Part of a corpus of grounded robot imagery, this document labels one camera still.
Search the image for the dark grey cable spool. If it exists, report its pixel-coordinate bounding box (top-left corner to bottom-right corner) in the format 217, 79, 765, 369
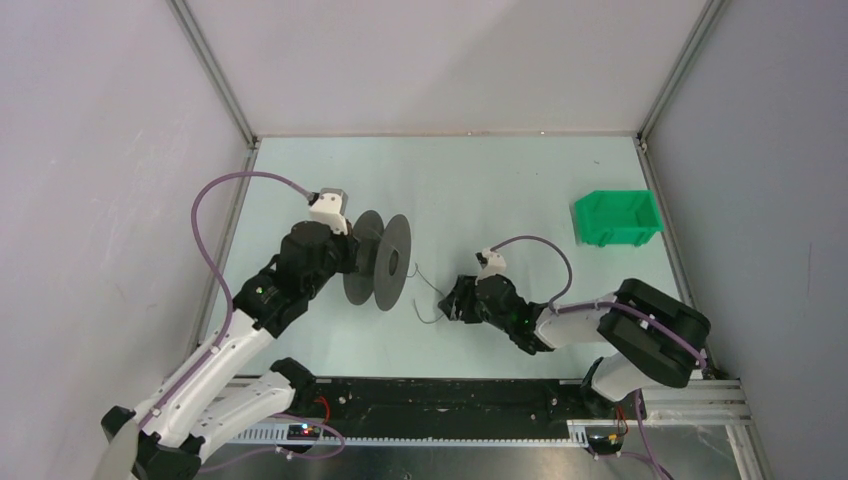
343, 210, 412, 311

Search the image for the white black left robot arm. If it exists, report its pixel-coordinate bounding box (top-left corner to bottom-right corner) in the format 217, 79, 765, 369
94, 217, 358, 479

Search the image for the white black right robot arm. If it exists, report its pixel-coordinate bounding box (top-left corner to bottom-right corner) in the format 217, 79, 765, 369
437, 275, 711, 418

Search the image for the green plastic bin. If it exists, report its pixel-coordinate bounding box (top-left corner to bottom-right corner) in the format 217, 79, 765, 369
574, 190, 665, 247

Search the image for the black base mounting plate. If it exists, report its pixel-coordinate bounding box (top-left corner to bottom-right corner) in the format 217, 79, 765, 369
286, 377, 635, 441

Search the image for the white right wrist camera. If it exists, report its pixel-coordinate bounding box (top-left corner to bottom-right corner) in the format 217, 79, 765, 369
475, 248, 507, 283

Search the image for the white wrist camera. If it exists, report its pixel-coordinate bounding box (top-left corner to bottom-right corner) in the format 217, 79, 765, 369
475, 248, 507, 283
309, 188, 350, 235

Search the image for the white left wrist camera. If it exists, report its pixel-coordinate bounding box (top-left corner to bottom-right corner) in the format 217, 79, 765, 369
309, 188, 350, 235

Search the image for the grey slotted cable duct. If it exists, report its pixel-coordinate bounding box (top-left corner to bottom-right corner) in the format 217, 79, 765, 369
225, 423, 598, 446

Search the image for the aluminium corner frame post left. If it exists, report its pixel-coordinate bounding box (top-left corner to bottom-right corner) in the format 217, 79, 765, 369
167, 0, 258, 149

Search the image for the aluminium corner frame post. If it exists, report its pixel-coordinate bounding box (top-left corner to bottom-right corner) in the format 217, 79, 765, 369
167, 0, 258, 149
636, 0, 731, 144

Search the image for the aluminium corner frame post right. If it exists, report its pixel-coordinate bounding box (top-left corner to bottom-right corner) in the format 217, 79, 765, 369
636, 0, 731, 144

